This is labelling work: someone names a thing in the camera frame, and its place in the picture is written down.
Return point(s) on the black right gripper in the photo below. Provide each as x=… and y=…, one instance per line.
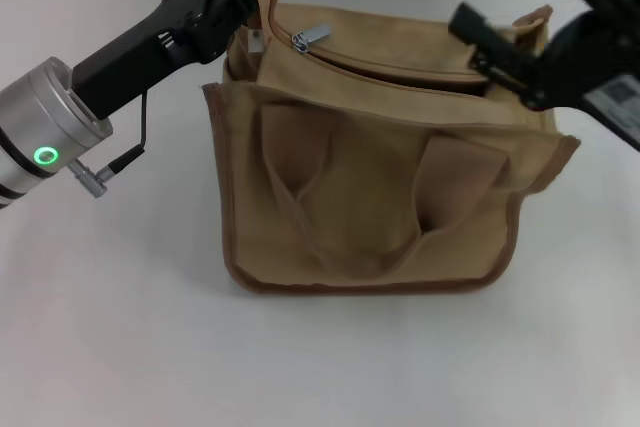
x=595, y=62

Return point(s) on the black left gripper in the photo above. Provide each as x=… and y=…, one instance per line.
x=135, y=54

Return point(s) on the silver metal zipper slider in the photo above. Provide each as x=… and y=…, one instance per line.
x=311, y=37

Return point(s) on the khaki canvas food bag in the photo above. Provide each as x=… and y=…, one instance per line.
x=380, y=187

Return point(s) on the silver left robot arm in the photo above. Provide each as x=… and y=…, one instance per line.
x=45, y=132

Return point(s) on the white bag label tag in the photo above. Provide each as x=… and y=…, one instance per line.
x=255, y=42

